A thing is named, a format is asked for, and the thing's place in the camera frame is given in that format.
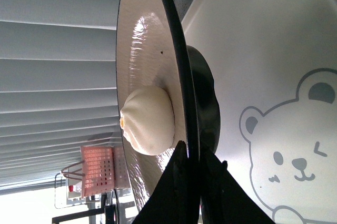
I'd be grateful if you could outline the grey pleated curtain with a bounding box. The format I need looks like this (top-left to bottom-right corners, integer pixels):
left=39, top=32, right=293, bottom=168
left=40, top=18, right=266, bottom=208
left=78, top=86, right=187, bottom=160
left=1, top=0, right=121, bottom=195

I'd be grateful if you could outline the beige plate with black rim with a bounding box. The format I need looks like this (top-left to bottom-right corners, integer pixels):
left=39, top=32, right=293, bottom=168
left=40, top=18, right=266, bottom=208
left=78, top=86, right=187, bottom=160
left=116, top=0, right=221, bottom=212

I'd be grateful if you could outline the white bear print tray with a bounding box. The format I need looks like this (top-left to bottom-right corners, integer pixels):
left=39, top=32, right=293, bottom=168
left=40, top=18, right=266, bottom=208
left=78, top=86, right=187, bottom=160
left=183, top=0, right=336, bottom=223

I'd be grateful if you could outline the white steamed bun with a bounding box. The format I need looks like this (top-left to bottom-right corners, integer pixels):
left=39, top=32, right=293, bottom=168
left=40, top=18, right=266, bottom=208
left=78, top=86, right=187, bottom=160
left=120, top=86, right=175, bottom=156

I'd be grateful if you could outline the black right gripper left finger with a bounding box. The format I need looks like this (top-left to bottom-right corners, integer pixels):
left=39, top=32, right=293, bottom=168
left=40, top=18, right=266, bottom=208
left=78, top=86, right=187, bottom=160
left=133, top=141, right=200, bottom=223

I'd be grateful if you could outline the black metal rack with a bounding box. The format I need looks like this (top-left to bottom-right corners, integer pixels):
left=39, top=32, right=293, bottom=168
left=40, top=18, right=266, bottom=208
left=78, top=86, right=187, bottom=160
left=52, top=172, right=137, bottom=224

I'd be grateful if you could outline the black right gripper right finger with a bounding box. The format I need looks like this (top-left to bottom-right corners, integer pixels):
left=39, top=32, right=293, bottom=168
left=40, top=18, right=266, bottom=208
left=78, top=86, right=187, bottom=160
left=201, top=147, right=274, bottom=223

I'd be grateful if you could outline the pink perforated basket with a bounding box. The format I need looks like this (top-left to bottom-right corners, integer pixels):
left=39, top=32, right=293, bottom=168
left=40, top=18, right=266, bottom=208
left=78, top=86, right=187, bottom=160
left=61, top=145, right=132, bottom=198

